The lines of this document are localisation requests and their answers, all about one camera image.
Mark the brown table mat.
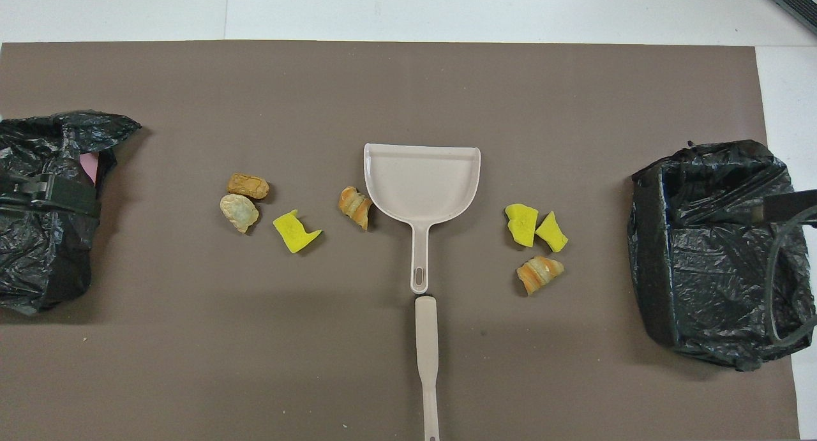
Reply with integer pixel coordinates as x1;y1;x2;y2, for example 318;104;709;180
0;40;802;441

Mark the brown toy bread bun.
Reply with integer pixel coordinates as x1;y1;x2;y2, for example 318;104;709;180
227;173;271;200

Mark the toy croissant piece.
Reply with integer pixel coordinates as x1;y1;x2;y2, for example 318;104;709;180
338;186;373;230
516;255;565;295

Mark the pale toy dumpling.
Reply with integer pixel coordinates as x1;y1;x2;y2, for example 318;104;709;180
220;193;260;234

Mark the black plastic trash bag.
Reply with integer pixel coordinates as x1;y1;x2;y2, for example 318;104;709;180
627;139;817;372
0;110;142;316

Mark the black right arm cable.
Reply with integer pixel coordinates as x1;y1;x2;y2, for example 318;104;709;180
765;223;817;347

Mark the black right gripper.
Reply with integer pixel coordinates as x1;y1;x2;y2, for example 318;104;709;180
763;189;817;226

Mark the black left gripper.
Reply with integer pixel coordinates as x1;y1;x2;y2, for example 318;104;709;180
0;172;101;218

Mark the wedge yellow sponge piece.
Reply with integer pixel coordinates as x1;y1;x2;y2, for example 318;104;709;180
534;211;569;253

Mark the blocky yellow sponge piece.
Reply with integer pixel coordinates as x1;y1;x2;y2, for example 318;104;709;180
504;203;539;248

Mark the notched yellow sponge piece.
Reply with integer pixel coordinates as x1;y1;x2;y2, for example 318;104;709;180
273;209;323;254

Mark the beige plastic dustpan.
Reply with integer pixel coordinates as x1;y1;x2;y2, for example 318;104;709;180
363;142;482;295

